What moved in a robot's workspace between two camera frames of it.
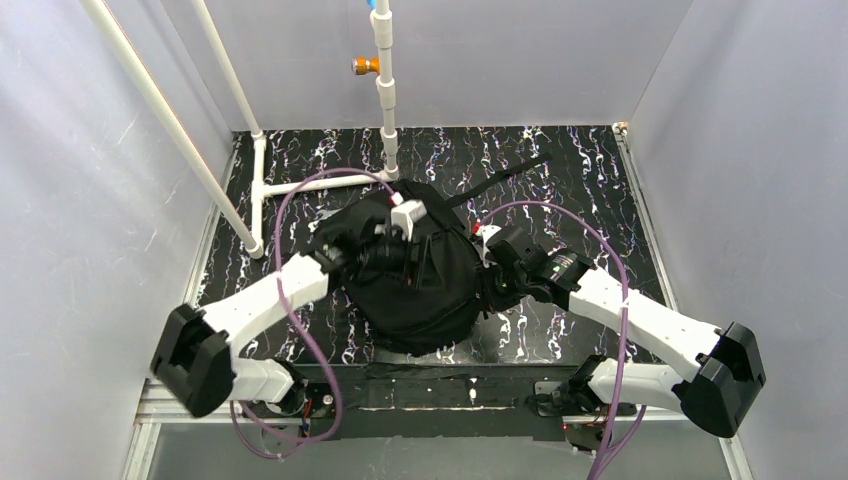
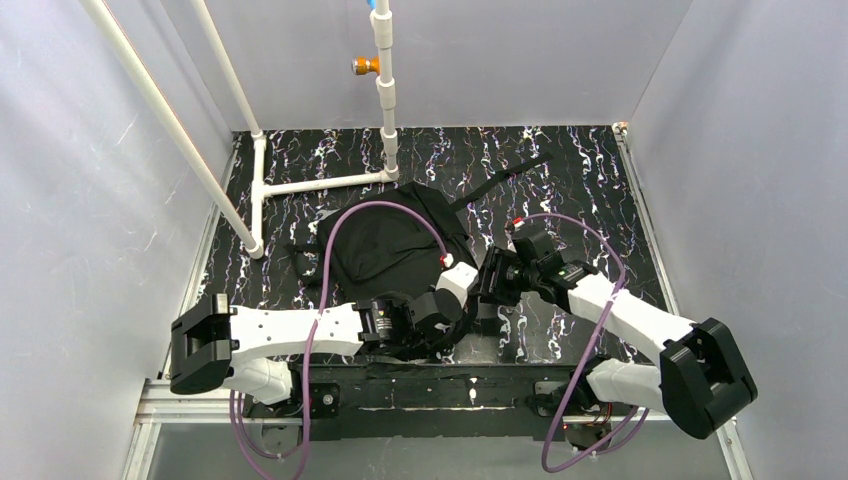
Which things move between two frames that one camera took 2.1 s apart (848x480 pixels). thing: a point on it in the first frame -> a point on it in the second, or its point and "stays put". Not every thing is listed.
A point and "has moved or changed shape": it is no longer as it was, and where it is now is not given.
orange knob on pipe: x=362 y=66 stays put
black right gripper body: x=494 y=282 stays put
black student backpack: x=440 y=302 has moved or changed shape
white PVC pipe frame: x=165 y=114 stays put
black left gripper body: x=411 y=266 -> x=460 y=324
